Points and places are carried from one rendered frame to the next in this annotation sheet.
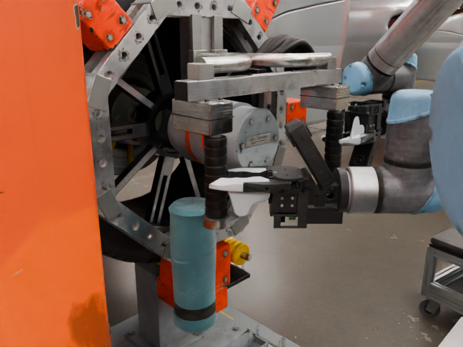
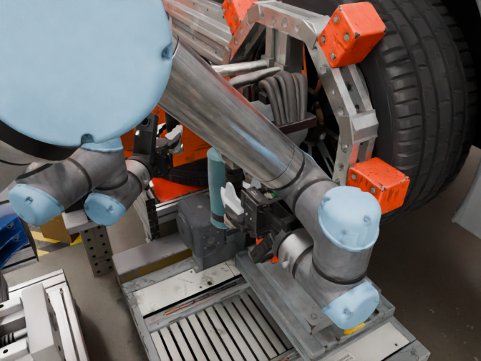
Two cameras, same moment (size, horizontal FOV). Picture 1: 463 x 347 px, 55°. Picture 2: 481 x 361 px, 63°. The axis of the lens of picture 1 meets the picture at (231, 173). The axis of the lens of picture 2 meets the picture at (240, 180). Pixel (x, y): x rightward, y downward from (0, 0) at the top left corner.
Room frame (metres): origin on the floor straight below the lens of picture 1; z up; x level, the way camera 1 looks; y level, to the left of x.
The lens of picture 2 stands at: (1.10, -0.82, 1.31)
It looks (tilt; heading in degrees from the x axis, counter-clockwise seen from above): 35 degrees down; 106
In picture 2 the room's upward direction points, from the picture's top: straight up
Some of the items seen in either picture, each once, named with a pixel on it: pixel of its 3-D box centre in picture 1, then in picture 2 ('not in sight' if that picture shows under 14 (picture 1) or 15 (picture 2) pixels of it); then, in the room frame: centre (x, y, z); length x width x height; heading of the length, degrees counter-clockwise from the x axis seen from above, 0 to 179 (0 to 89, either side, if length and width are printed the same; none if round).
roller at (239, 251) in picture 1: (210, 239); not in sight; (1.11, 0.06, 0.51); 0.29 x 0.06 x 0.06; 45
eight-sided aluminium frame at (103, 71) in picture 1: (198, 129); (283, 123); (0.96, 0.07, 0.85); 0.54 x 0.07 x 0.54; 135
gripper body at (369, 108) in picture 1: (366, 120); (273, 220); (1.01, -0.31, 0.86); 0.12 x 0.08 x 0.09; 136
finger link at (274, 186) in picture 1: (270, 184); not in sight; (0.64, -0.06, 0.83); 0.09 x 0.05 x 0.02; 98
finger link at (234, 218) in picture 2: (363, 136); (243, 216); (0.95, -0.29, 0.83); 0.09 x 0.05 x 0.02; 145
